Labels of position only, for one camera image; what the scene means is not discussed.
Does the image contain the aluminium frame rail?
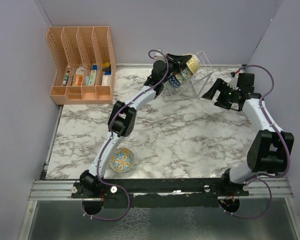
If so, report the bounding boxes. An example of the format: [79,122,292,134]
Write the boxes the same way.
[28,178,294,201]

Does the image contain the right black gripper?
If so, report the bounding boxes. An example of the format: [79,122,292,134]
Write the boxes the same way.
[202,78,240,110]

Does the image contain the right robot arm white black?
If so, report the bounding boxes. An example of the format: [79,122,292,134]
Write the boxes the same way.
[202,72,294,196]

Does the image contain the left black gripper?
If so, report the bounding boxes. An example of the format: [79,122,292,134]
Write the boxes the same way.
[159,53,190,83]

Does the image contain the mint green box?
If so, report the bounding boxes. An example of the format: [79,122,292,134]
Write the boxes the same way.
[85,70,98,86]

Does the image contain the white card box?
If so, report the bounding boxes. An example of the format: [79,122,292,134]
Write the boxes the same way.
[102,71,112,86]

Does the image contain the peach plastic file organizer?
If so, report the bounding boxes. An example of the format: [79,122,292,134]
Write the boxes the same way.
[46,26,117,106]

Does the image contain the blue orange floral bowl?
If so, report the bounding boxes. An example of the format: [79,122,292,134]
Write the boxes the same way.
[109,147,135,173]

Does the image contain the teal green bowl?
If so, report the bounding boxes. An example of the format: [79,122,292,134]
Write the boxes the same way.
[164,82,178,95]

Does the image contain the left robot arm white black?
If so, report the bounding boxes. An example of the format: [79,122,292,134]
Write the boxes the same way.
[79,50,200,198]

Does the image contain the white bowl orange flower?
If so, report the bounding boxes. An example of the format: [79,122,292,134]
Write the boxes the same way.
[181,67,194,81]

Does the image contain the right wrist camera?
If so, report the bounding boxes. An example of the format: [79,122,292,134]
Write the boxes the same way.
[227,70,240,90]

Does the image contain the blue yellow sun bowl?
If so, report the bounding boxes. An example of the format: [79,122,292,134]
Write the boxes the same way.
[186,54,201,75]

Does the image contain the orange white box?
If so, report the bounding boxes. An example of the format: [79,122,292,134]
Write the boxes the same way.
[72,65,85,87]

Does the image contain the small dark bottle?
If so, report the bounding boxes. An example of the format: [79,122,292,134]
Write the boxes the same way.
[62,70,70,86]

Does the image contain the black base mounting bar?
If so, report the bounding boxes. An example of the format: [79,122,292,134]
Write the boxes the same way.
[71,178,249,209]

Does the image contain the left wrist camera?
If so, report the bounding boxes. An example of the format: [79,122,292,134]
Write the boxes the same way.
[154,48,166,61]

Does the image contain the white wire dish rack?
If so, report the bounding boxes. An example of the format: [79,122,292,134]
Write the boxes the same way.
[162,51,213,102]

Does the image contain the yellow black toy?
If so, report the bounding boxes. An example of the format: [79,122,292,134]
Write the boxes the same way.
[102,62,111,73]

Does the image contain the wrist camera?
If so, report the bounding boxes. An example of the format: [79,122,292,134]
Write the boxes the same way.
[154,48,166,61]
[227,70,240,90]

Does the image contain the white bowl orange leaves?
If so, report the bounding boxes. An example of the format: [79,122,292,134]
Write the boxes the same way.
[175,73,187,85]

